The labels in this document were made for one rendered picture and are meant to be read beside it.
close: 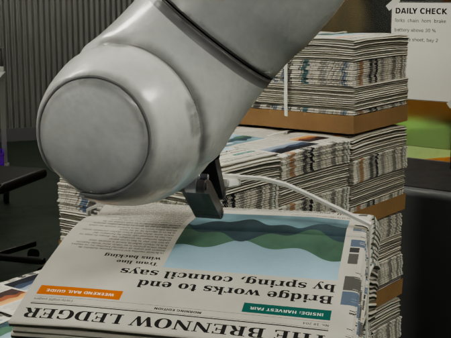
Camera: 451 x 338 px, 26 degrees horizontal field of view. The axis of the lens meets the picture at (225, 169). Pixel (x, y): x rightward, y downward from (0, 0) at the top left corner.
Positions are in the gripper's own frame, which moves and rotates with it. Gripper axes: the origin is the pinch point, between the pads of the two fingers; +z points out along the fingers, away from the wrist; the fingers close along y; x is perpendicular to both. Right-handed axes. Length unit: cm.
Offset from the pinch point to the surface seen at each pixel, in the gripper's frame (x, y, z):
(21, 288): -54, 42, 82
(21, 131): -333, 69, 758
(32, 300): -12.9, 16.7, -17.4
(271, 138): -14, 13, 131
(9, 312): -51, 43, 68
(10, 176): -169, 56, 346
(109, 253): -8.5, 13.7, -9.9
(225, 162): -17, 16, 93
